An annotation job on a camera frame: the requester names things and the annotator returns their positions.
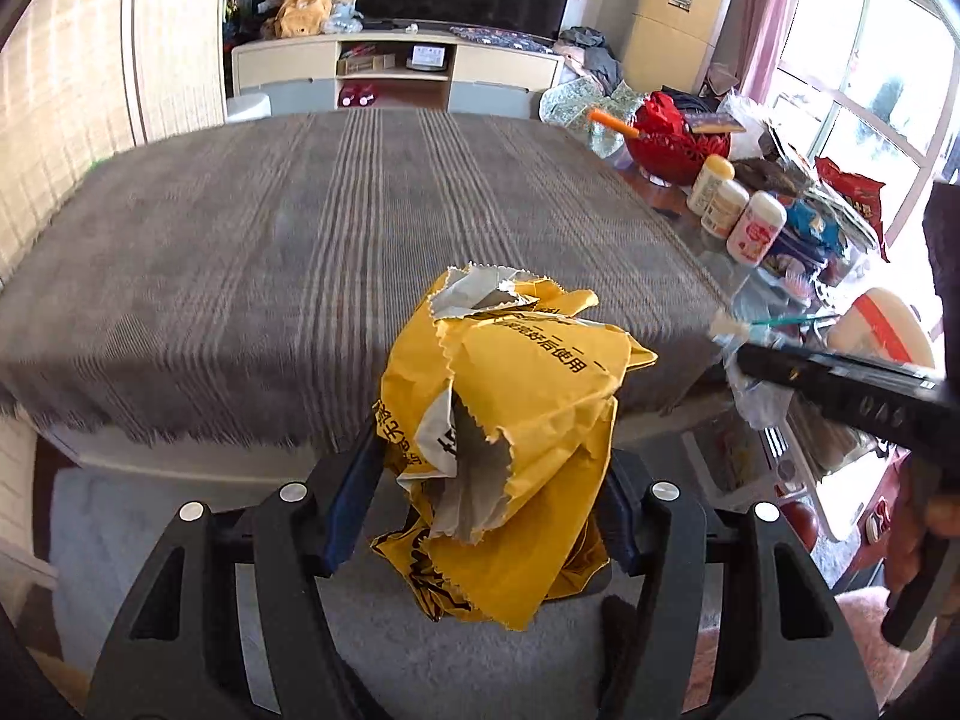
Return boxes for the orange handled tool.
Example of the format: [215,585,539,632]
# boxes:
[589,109,643,140]

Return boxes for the pink fluffy rug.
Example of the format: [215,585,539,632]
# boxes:
[690,585,901,720]

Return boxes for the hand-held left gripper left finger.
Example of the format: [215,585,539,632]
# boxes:
[86,412,388,720]

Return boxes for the cream label white jar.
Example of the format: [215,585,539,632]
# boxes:
[701,180,751,239]

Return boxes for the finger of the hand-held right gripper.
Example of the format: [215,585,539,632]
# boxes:
[726,343,863,425]

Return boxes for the grey plaid tablecloth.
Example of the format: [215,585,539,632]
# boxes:
[0,106,733,451]

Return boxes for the teal stick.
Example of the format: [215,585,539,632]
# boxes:
[750,312,842,332]

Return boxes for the dark blue patterned cloth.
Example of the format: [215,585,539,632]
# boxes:
[448,24,560,55]

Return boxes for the white fluffy rug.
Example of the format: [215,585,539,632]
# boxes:
[49,465,751,720]

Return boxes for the red snack bag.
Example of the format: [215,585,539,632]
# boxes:
[814,157,890,262]

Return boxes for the blue snack packet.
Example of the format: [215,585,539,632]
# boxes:
[772,199,850,265]

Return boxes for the pink curtain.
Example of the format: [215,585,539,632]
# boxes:
[739,0,803,103]

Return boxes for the pile of clothes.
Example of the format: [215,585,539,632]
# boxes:
[559,26,625,88]

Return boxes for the yellow plush toy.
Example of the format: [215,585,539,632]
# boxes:
[262,0,335,40]

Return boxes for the tall cardboard box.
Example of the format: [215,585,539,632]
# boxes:
[622,0,733,95]

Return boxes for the clear plastic wrapper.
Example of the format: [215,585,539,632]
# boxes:
[709,313,797,433]

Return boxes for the orange basketball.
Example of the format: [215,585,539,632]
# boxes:
[780,499,820,550]

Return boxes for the floral patterned bag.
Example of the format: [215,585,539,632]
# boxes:
[540,79,647,160]

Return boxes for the white bottle yellow cap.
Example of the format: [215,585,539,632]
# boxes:
[686,154,737,215]

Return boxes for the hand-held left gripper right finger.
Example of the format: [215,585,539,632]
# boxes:
[592,450,878,720]

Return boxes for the cream and orange bowl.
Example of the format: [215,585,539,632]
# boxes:
[825,288,935,370]

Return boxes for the yellow paper bag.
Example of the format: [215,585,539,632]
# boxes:
[370,262,659,631]

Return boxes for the pink label white jar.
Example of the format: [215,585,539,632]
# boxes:
[726,191,788,266]

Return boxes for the cream television cabinet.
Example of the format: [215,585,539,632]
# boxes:
[229,24,568,119]

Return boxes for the cream coffee table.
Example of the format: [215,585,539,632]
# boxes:
[34,157,938,541]

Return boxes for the person's right hand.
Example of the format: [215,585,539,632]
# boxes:
[887,463,960,595]

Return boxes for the red plastic basket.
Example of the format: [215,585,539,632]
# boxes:
[626,90,733,185]

